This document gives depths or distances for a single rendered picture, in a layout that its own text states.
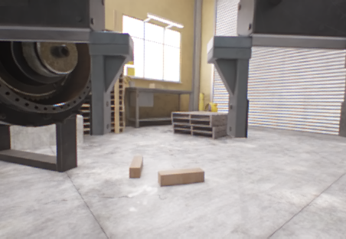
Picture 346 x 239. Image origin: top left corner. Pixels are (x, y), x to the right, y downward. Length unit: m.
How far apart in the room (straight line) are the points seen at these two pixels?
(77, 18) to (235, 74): 0.16
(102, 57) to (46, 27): 0.05
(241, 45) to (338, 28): 0.09
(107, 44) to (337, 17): 0.22
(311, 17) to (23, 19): 0.27
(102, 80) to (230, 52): 0.13
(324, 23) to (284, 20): 0.04
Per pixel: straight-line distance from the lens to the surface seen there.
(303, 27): 0.24
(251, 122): 6.13
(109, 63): 0.22
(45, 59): 0.74
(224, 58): 0.21
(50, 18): 0.23
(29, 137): 3.48
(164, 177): 1.69
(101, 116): 0.21
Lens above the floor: 0.69
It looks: 5 degrees down
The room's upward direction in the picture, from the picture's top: 1 degrees clockwise
